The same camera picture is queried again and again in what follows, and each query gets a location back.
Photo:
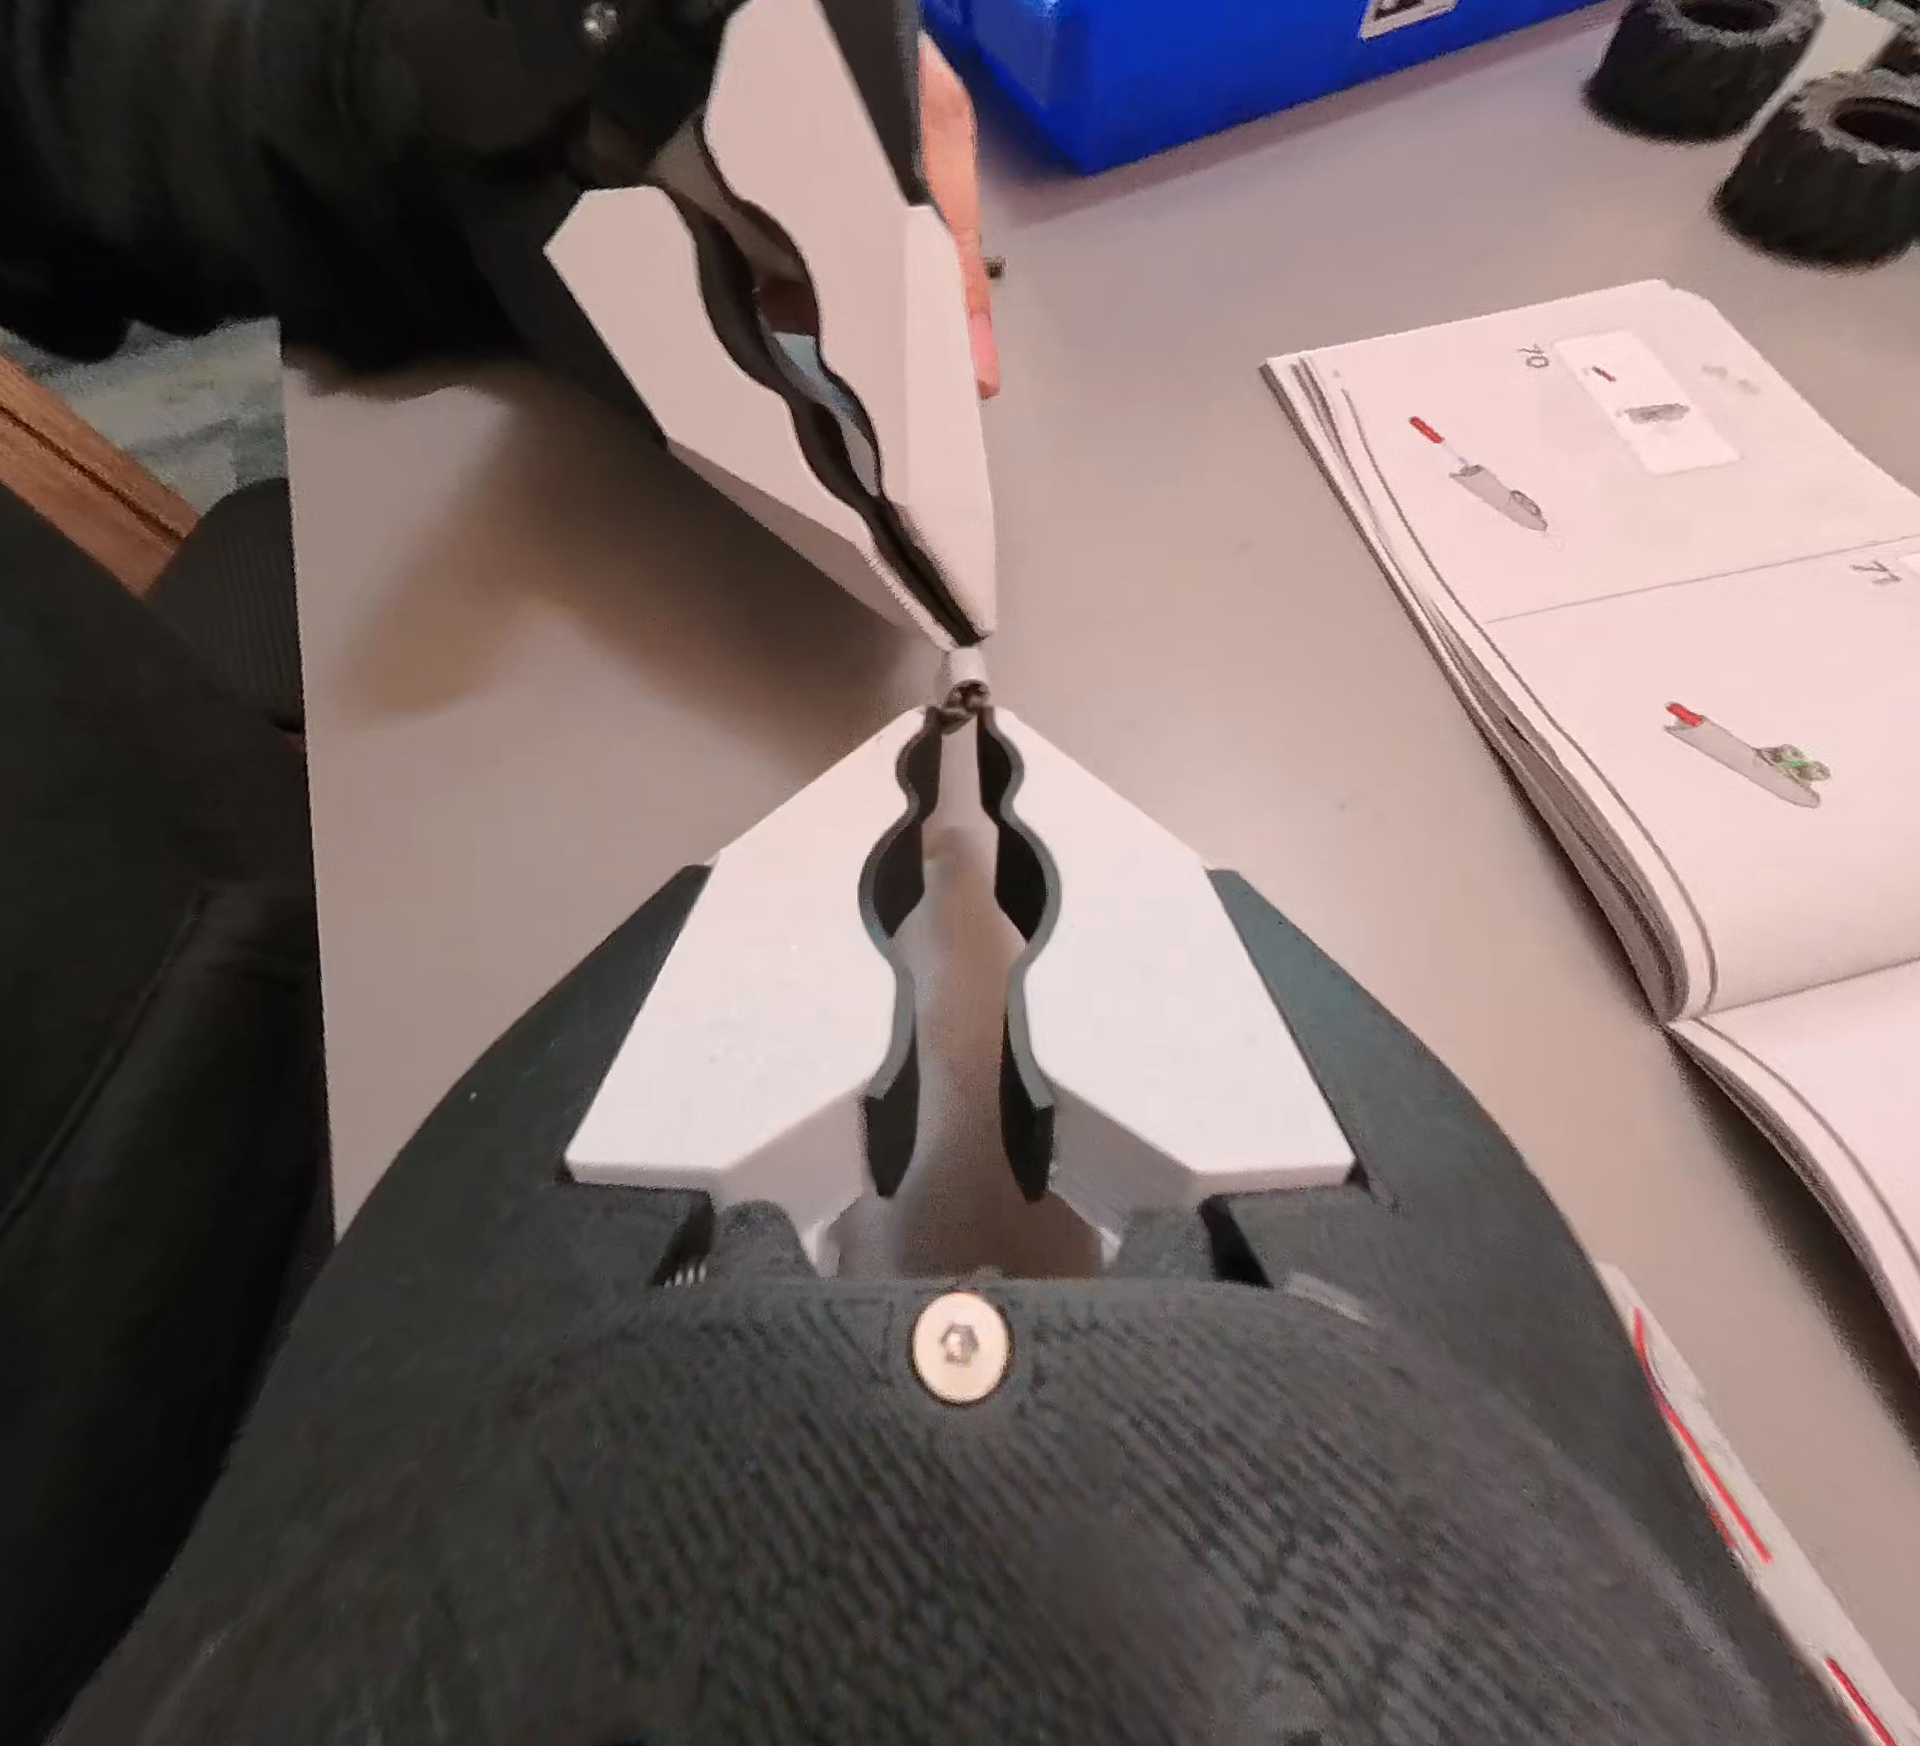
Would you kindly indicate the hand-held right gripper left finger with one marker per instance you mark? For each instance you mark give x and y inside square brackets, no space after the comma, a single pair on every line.
[737,1027]

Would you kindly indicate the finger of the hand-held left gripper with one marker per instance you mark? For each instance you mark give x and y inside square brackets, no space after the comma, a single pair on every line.
[676,336]
[856,201]

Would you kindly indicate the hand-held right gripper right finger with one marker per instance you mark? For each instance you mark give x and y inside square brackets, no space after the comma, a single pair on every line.
[1188,1027]

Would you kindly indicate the grey toy connector piece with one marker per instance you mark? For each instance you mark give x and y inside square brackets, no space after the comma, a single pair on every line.
[964,669]

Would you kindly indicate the person's left forearm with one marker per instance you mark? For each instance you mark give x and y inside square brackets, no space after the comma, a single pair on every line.
[198,125]

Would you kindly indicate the person's left hand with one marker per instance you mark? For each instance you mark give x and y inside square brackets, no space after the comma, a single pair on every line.
[961,201]

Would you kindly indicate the wooden furniture edge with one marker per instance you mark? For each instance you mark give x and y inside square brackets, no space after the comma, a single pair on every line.
[89,470]

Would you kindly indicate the black mesh chair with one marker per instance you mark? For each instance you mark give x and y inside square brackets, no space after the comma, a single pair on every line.
[136,951]

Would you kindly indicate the open instruction booklet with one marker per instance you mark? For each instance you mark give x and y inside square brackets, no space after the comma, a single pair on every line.
[1681,606]

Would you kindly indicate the grey toy truck model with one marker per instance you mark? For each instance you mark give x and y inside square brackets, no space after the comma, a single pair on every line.
[1741,1520]

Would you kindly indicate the black toy tire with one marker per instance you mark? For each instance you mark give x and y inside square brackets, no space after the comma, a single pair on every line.
[1905,52]
[1831,170]
[1704,52]

